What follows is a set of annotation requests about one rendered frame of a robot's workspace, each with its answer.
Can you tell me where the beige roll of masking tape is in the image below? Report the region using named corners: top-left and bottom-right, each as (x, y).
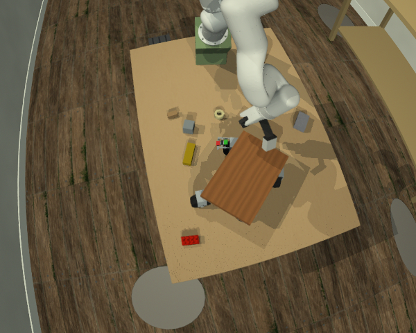
top-left (214, 110), bottom-right (224, 120)

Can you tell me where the yellow rectangular block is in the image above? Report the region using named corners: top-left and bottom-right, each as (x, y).
top-left (183, 143), bottom-right (196, 166)

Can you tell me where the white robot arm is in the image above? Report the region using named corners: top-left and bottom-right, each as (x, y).
top-left (198, 0), bottom-right (300, 151)

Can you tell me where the small brown block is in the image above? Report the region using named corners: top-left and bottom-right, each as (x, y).
top-left (167, 110), bottom-right (178, 119)

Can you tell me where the red toy building brick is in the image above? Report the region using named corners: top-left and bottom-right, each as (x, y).
top-left (181, 235), bottom-right (199, 246)

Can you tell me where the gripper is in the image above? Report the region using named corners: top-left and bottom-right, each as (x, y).
top-left (239, 106), bottom-right (267, 128)

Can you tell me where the wooden dolly with black caster wheels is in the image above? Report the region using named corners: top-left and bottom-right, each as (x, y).
top-left (190, 131), bottom-right (288, 226)

